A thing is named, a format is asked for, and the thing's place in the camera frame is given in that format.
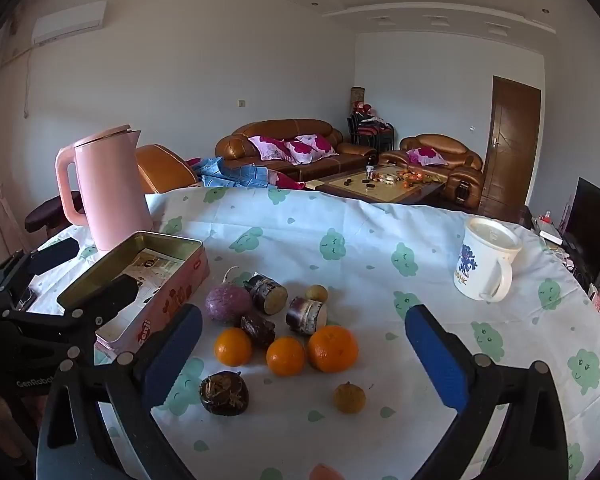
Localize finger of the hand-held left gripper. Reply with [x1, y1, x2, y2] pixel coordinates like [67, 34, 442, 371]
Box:
[1, 274, 139, 362]
[0, 236, 81, 307]

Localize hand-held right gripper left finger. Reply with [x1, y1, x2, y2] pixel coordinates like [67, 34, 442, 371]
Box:
[36, 304, 204, 480]

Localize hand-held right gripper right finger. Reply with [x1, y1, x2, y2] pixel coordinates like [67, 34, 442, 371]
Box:
[404, 304, 569, 480]

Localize dark brown water chestnut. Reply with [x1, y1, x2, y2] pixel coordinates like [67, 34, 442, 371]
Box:
[199, 371, 250, 416]

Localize pink tin box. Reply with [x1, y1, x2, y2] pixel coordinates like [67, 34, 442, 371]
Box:
[57, 231, 211, 353]

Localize purple radish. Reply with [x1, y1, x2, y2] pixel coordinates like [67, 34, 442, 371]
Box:
[204, 266, 253, 323]

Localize dull yellow tangerine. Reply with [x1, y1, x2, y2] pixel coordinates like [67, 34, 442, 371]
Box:
[334, 381, 367, 414]

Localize large orange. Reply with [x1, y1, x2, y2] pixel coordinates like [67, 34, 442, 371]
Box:
[307, 325, 359, 373]

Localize purple sugarcane piece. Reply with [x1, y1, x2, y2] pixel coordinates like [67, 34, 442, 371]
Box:
[286, 296, 328, 336]
[243, 272, 288, 315]

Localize dark stool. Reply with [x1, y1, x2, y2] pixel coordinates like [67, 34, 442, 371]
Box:
[24, 194, 73, 233]

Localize printed paper liner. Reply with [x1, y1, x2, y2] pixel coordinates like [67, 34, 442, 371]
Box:
[122, 247, 186, 286]

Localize pink electric kettle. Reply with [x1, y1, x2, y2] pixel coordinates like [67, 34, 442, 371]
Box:
[55, 124, 153, 252]

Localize white printed mug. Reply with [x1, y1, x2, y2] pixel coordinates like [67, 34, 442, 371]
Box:
[452, 217, 523, 303]

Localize orange leather chair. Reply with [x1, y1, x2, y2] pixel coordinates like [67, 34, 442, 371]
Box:
[136, 143, 201, 195]

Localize pale orange object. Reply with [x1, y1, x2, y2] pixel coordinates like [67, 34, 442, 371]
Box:
[310, 462, 346, 480]

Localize white device box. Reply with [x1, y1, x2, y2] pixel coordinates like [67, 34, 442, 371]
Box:
[537, 225, 566, 246]

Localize blue checked cloth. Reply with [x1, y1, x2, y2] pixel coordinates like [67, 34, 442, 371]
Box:
[187, 156, 281, 190]

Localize wooden coffee table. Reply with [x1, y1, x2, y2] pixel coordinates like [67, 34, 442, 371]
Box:
[315, 162, 446, 206]

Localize brown leather armchair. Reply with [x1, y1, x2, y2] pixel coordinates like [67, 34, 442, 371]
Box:
[380, 134, 483, 208]

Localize pink floral pillow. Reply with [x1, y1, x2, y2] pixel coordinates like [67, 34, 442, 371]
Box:
[406, 147, 448, 167]
[285, 134, 338, 164]
[248, 135, 293, 162]

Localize black television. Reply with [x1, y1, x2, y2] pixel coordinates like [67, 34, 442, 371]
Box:
[562, 177, 600, 288]

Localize brown wooden door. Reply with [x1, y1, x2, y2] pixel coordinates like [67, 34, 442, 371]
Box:
[482, 76, 542, 213]

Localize white air conditioner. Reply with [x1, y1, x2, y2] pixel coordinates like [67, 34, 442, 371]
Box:
[30, 0, 106, 46]

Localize stack of dark chairs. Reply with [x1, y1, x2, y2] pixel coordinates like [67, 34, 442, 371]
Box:
[347, 101, 396, 151]

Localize brown leather sofa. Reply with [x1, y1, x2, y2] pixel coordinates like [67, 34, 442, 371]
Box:
[215, 119, 376, 181]

